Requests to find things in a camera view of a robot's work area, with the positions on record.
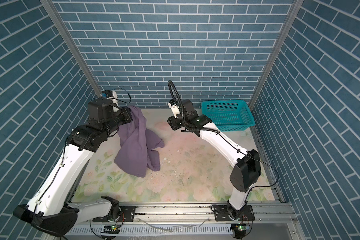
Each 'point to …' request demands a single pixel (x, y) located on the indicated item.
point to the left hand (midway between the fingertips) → (131, 108)
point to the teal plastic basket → (228, 115)
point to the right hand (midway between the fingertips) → (170, 117)
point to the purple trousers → (140, 146)
